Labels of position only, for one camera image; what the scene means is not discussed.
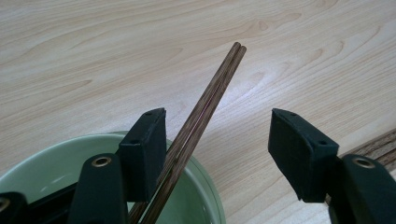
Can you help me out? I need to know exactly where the row of wooden chopsticks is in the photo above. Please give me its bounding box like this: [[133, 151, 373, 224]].
[[337, 128, 396, 173]]

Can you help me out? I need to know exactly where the brown wooden chopstick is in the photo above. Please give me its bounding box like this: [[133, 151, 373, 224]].
[[139, 45, 248, 224], [128, 41, 242, 224]]

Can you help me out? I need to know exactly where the green bowl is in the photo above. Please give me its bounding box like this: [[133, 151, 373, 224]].
[[0, 132, 227, 224]]

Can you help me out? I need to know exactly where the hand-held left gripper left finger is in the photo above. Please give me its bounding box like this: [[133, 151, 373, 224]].
[[115, 107, 167, 203]]

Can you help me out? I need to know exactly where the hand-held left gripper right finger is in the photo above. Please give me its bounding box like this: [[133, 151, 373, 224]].
[[267, 107, 340, 203]]

